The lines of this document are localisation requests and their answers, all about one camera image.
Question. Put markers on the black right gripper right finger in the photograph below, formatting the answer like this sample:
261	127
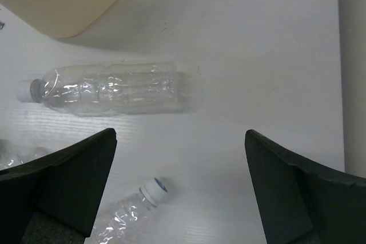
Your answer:
302	201

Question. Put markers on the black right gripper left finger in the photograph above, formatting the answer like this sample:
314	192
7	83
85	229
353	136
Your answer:
55	198

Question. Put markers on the clear bottle blue-white cap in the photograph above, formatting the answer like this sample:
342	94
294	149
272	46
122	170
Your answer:
124	220

